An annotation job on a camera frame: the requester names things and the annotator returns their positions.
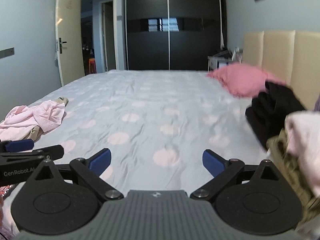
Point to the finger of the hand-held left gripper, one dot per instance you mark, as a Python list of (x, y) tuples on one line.
[(50, 152), (21, 145)]

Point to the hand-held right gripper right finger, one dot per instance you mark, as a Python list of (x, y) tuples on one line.
[(213, 162)]

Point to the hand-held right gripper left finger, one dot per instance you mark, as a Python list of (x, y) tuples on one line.
[(100, 161)]

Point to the pink flower-embossed garment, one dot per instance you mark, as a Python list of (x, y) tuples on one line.
[(305, 142)]

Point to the beige garment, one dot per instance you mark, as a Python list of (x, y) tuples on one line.
[(33, 133)]

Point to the pink crinkled garment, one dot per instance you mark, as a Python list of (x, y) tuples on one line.
[(45, 116)]

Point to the small beige sock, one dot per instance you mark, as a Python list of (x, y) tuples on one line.
[(62, 100)]

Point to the tan striped garment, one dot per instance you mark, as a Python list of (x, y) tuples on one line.
[(287, 170)]

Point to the black garment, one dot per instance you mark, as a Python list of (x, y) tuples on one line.
[(270, 112)]

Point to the bed with grey dotted sheet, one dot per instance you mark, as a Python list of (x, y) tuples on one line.
[(150, 105)]

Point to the pink pillow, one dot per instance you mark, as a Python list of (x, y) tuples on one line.
[(240, 80)]

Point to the orange stool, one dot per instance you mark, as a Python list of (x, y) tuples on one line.
[(92, 66)]

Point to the grey nightstand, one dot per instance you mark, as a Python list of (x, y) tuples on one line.
[(215, 61)]

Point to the black sliding wardrobe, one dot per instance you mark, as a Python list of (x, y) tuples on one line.
[(195, 50)]

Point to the purple fleece blanket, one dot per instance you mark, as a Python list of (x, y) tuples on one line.
[(317, 103)]

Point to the beige padded headboard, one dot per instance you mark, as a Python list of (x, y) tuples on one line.
[(277, 55)]

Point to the cream door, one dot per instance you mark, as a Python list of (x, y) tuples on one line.
[(70, 17)]

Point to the grey wall switch panel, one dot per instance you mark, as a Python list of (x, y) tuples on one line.
[(6, 53)]

